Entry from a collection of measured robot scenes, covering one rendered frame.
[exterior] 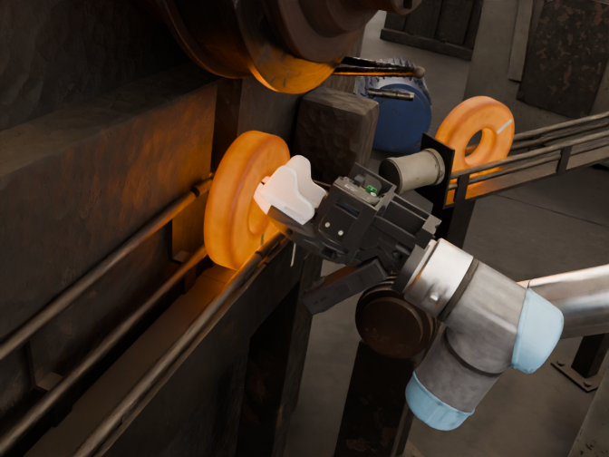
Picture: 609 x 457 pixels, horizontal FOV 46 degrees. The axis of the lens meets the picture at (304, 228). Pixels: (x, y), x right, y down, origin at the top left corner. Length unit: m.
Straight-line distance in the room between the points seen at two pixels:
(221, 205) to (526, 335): 0.33
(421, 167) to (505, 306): 0.45
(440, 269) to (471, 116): 0.49
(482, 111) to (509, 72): 2.31
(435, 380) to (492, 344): 0.08
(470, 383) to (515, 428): 0.99
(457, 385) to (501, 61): 2.84
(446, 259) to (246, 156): 0.23
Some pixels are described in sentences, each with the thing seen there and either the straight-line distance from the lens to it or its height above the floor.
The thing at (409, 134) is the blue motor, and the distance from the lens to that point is 2.90.
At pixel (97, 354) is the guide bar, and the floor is 0.68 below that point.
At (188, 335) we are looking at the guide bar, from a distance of 0.66.
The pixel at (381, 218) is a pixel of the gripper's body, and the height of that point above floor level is 0.78.
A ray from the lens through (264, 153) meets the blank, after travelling 0.76.
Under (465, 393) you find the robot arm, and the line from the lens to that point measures 0.78.
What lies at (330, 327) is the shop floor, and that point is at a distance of 1.89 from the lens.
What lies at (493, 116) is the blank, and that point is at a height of 0.76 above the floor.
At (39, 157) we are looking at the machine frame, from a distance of 0.57.
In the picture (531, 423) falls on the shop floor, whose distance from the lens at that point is 1.79.
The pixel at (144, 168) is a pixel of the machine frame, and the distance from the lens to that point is 0.69.
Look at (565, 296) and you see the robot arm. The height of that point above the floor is 0.70.
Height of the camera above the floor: 1.10
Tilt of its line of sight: 28 degrees down
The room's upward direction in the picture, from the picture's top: 9 degrees clockwise
